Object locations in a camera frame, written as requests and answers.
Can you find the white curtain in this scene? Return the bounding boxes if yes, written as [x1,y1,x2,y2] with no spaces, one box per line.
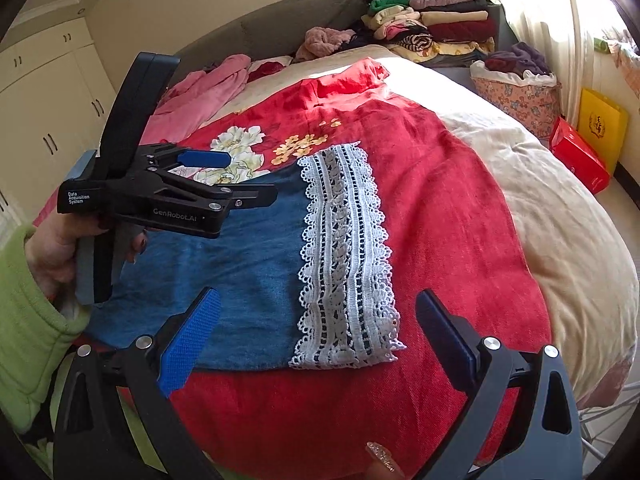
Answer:
[477,0,593,126]

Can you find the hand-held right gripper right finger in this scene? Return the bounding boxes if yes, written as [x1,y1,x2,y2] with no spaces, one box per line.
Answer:
[416,289,586,480]

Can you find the red box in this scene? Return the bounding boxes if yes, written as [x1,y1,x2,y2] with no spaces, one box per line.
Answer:
[549,117,612,195]

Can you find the pink fluffy garment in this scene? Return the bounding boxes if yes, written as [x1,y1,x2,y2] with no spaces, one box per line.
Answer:
[295,26,357,61]

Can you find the floral cloth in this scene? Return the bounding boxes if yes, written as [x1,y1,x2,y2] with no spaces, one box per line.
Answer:
[607,30,640,86]

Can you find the yellow box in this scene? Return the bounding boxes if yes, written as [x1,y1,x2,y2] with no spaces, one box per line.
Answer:
[577,87,630,176]

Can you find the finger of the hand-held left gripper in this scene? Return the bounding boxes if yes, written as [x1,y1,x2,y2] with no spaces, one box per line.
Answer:
[149,143,232,174]
[161,171,279,211]

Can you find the grey padded headboard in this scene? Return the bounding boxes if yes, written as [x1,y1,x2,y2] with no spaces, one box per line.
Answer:
[170,0,368,83]

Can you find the purple clothes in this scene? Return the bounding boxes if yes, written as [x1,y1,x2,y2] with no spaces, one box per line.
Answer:
[484,41,551,77]

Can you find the white wire rack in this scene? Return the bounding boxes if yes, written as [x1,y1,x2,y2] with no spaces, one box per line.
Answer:
[577,400,640,466]

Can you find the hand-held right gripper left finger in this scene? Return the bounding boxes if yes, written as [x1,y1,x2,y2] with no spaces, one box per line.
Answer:
[52,287,223,480]

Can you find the floral fabric basket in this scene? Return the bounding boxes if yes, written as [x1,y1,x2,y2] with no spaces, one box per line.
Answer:
[470,60,560,141]

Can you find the person's right hand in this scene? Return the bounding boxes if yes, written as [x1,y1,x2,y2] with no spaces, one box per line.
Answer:
[366,441,407,480]

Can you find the cream wardrobe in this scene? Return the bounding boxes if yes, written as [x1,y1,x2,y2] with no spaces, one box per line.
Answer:
[0,17,118,216]

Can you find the stack of folded clothes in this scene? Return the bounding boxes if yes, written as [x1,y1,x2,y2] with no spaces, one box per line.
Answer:
[357,0,498,66]

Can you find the person's left hand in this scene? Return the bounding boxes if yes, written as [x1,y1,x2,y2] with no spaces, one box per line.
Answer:
[24,211,149,303]

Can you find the blue denim pants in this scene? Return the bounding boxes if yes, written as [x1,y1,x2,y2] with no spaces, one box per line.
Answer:
[85,144,407,372]

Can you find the red floral blanket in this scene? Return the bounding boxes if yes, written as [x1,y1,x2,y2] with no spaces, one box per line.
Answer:
[32,42,640,480]

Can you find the dark red cloth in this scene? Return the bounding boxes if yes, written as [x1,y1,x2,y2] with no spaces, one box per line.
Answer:
[247,60,293,82]

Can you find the pink quilt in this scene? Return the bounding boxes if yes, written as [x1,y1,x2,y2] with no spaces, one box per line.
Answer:
[137,54,251,146]

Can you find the person's left forearm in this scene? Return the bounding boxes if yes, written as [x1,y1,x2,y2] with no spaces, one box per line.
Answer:
[0,225,91,433]

